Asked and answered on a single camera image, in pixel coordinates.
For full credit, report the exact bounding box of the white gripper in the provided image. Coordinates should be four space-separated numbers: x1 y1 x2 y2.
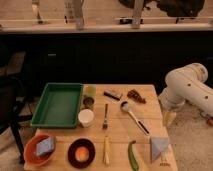
158 95 184 127

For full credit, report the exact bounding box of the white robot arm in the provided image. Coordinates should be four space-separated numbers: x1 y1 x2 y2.
158 63 213 127

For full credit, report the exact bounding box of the grey folded cloth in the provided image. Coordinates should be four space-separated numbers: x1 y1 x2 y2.
150 137 170 162

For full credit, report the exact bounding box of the green chili pepper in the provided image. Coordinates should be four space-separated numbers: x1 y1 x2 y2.
128 140 139 171

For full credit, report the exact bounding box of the black and tan brush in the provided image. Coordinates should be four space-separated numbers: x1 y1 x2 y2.
103 90 122 101

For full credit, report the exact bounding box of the pale yellow corn cob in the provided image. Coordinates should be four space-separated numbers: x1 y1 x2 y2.
103 136 110 166

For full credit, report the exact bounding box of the white paper cup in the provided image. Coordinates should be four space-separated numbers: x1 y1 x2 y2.
78 109 94 127

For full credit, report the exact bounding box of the dark maroon plate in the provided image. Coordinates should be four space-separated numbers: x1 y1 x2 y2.
68 138 95 169

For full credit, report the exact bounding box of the orange fruit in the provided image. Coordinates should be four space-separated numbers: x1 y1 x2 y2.
75 147 89 162

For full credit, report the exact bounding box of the green plastic tray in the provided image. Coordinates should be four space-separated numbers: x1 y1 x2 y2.
31 83 83 129

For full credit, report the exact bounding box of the blue-grey sponge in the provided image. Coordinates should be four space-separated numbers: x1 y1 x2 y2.
36 137 55 157

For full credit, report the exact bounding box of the orange bowl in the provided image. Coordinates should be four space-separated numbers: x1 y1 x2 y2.
24 134 56 166

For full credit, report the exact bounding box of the black chair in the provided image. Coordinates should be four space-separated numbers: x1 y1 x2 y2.
0 65 32 164

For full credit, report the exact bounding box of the white spoon black handle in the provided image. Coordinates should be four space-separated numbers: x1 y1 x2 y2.
121 101 149 135

